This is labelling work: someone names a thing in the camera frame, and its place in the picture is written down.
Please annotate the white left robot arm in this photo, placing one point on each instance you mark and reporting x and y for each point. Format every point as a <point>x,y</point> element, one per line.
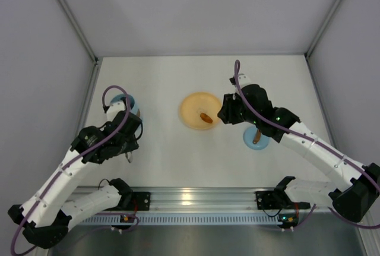
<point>47,217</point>

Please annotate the brown lid handle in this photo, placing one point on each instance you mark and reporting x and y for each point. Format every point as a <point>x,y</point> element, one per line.
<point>257,137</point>

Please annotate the slotted cable duct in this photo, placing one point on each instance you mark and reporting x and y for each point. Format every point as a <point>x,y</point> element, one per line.
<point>165,219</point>

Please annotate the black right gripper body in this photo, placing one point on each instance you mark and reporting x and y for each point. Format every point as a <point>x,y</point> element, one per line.
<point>227,113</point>

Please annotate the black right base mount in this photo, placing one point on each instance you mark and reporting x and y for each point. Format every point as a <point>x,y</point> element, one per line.
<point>269,200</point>

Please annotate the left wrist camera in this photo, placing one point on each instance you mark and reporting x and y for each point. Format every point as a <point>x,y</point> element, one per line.
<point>113,109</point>

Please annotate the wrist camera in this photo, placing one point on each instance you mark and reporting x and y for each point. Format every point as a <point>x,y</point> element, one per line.
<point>242,79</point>
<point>113,109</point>

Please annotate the light blue cylindrical container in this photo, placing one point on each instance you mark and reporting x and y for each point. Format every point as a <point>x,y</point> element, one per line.
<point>133,106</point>

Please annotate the brown fried piece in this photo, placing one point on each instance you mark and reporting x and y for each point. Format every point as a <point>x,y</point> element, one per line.
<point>206,118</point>

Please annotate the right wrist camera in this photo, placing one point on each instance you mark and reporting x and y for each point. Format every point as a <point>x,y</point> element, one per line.
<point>242,79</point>

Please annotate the aluminium mounting rail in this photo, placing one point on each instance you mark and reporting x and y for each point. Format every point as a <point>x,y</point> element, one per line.
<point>201,200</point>

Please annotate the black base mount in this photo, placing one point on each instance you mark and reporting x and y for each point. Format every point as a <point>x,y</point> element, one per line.
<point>269,200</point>
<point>135,201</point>

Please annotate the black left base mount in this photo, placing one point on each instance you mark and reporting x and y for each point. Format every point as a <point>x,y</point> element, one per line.
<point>135,201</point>

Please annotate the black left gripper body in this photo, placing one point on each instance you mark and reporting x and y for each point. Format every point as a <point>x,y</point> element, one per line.
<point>119,150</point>

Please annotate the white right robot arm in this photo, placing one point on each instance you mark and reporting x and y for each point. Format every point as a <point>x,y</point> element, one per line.
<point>352,187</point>

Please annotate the light blue lid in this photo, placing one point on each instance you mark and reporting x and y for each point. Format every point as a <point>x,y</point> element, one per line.
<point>248,136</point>

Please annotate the metal serving tongs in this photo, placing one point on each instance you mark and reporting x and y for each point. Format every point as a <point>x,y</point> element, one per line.
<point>129,157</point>

